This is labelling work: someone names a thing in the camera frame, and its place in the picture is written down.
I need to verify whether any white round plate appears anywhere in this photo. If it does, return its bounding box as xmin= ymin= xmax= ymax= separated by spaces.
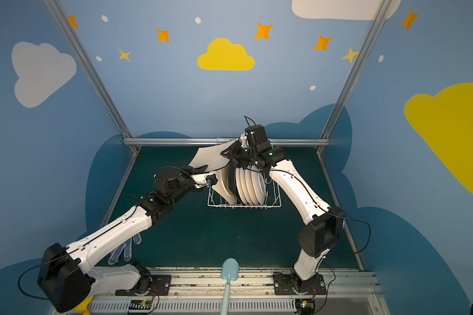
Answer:
xmin=235 ymin=168 xmax=248 ymax=205
xmin=240 ymin=169 xmax=257 ymax=205
xmin=253 ymin=165 xmax=267 ymax=205
xmin=245 ymin=165 xmax=260 ymax=205

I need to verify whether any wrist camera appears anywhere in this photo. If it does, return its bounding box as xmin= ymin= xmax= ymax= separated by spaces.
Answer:
xmin=191 ymin=173 xmax=218 ymax=188
xmin=245 ymin=125 xmax=271 ymax=152

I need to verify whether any circuit board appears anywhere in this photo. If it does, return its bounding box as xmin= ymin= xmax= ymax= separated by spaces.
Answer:
xmin=294 ymin=299 xmax=315 ymax=315
xmin=128 ymin=300 xmax=152 ymax=311

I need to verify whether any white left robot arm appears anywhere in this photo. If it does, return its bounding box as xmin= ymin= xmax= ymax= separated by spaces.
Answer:
xmin=37 ymin=167 xmax=219 ymax=312

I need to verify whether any black square plate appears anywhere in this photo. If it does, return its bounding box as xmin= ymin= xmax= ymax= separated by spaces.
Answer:
xmin=227 ymin=164 xmax=239 ymax=205

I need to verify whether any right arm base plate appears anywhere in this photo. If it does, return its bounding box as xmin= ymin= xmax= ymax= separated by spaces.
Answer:
xmin=272 ymin=272 xmax=327 ymax=295

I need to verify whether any right circuit board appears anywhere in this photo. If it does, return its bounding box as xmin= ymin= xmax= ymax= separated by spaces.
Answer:
xmin=294 ymin=299 xmax=315 ymax=315

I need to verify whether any blue dotted work glove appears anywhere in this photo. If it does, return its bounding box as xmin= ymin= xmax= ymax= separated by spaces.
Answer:
xmin=108 ymin=233 xmax=142 ymax=266

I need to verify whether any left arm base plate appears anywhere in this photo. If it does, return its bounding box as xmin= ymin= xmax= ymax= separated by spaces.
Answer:
xmin=115 ymin=275 xmax=172 ymax=297

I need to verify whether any yellow toy scoop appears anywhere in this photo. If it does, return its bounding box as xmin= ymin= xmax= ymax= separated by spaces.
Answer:
xmin=73 ymin=297 xmax=93 ymax=315

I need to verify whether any light blue toy shovel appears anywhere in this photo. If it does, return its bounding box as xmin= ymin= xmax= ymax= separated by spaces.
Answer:
xmin=220 ymin=258 xmax=239 ymax=315

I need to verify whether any left circuit board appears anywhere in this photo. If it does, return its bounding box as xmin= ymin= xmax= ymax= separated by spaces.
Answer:
xmin=128 ymin=300 xmax=152 ymax=311

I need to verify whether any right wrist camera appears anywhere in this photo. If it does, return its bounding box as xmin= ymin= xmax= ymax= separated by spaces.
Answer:
xmin=245 ymin=125 xmax=271 ymax=152

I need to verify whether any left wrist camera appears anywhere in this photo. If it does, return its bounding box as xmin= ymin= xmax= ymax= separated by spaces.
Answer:
xmin=191 ymin=173 xmax=218 ymax=188

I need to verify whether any cream square plate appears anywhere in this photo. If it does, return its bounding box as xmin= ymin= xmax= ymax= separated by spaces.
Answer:
xmin=212 ymin=170 xmax=237 ymax=206
xmin=189 ymin=139 xmax=236 ymax=171

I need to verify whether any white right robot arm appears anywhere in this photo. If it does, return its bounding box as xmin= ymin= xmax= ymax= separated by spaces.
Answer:
xmin=219 ymin=140 xmax=344 ymax=294

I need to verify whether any white wire dish rack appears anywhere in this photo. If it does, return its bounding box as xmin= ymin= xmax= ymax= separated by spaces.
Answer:
xmin=206 ymin=135 xmax=281 ymax=209

